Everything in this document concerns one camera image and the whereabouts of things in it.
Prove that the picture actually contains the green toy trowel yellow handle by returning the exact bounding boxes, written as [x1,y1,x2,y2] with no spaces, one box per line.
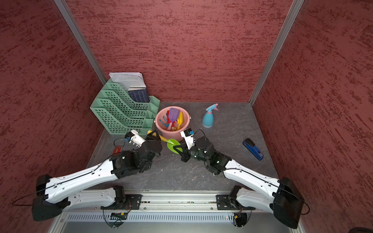
[160,136,180,152]

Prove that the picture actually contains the blue toy rake yellow handle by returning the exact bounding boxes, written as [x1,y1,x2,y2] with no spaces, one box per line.
[159,116,170,128]

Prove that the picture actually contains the red toy shovel wooden handle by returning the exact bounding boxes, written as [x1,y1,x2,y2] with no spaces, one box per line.
[165,110,178,132]

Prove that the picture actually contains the yellow toy shovel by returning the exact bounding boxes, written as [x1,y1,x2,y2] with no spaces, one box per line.
[177,111,183,130]

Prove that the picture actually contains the teal pink spray bottle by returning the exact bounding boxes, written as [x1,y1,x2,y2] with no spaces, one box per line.
[203,103,219,128]

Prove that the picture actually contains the purple toy shovel pink handle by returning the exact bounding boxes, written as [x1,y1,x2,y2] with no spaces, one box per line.
[167,107,181,131]

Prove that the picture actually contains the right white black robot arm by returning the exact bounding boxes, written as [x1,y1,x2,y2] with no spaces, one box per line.
[167,137,306,229]

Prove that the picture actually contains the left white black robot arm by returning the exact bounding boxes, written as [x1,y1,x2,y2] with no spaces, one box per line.
[32,130,162,221]

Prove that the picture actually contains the pink plastic bucket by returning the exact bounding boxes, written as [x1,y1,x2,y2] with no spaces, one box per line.
[154,106,191,141]

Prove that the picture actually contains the red white card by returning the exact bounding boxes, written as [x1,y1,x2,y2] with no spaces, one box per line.
[113,146,122,155]

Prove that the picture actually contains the green mesh file organizer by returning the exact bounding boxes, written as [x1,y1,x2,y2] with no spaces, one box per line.
[90,80,160,136]

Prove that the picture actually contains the blue black stapler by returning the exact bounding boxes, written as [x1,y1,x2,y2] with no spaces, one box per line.
[242,138,264,161]

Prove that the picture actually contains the dark blue book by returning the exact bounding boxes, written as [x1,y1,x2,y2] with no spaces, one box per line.
[128,87,150,103]

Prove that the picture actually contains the white paper documents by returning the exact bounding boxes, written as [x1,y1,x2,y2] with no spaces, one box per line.
[109,72,146,91]

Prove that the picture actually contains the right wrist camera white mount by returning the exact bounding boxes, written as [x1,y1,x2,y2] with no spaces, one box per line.
[180,128,195,150]

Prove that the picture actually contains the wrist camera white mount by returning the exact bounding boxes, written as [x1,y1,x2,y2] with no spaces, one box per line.
[180,128,195,150]
[125,130,145,148]

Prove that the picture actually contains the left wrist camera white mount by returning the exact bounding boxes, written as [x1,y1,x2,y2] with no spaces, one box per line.
[125,130,145,148]

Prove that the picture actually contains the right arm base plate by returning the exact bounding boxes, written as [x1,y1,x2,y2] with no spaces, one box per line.
[216,195,255,211]

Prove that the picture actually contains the aluminium front rail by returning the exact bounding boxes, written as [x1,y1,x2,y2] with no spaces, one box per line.
[59,190,298,213]

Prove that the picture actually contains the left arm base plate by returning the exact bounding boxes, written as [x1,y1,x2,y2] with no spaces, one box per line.
[101,194,143,212]

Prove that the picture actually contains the left aluminium corner post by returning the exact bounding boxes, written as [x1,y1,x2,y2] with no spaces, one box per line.
[54,0,107,85]

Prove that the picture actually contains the aluminium corner post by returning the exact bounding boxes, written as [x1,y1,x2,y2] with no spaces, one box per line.
[54,0,107,85]
[249,0,304,106]

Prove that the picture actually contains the right aluminium corner post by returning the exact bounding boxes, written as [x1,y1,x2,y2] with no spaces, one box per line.
[249,0,304,106]

